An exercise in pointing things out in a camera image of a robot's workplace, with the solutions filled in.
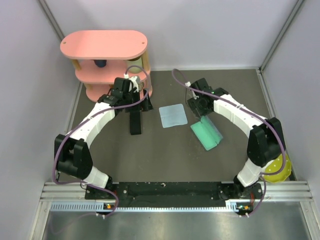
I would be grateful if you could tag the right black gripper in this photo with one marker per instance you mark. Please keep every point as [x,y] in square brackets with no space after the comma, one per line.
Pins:
[192,104]

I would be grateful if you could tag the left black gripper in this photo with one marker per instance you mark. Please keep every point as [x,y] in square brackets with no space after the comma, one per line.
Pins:
[147,105]

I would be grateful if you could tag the black glasses case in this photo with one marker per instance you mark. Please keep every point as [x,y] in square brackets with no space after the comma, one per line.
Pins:
[135,123]

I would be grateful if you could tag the blue grey glasses case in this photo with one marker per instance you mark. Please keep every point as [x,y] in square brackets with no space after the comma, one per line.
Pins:
[207,133]

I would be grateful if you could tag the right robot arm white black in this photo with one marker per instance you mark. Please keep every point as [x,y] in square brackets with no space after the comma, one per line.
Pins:
[265,135]

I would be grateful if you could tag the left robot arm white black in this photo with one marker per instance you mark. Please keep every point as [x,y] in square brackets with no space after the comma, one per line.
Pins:
[72,151]

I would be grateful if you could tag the patterned ceramic bowl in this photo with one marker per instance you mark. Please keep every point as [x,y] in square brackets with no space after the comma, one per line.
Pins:
[141,86]

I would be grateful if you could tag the cream cylindrical jar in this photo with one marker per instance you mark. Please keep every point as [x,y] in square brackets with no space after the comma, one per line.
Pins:
[134,65]

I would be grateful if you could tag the dark blue cup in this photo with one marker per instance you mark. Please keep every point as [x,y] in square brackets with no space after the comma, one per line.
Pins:
[100,63]

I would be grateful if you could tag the pink three-tier wooden shelf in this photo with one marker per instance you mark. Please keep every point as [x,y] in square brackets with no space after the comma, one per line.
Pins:
[115,46]

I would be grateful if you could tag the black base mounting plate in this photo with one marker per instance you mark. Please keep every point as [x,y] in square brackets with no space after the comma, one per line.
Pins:
[181,194]

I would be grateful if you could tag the yellow green dotted plate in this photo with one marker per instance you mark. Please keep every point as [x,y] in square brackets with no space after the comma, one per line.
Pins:
[275,166]

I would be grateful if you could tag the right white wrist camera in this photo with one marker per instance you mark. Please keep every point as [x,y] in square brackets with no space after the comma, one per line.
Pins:
[194,94]

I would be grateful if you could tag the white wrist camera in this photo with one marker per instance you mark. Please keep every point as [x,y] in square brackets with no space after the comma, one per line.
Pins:
[194,94]
[134,81]

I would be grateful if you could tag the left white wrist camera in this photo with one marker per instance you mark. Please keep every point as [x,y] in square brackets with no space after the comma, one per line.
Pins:
[134,81]

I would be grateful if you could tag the aluminium rail with cable duct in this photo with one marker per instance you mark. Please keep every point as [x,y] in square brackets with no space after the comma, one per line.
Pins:
[77,198]

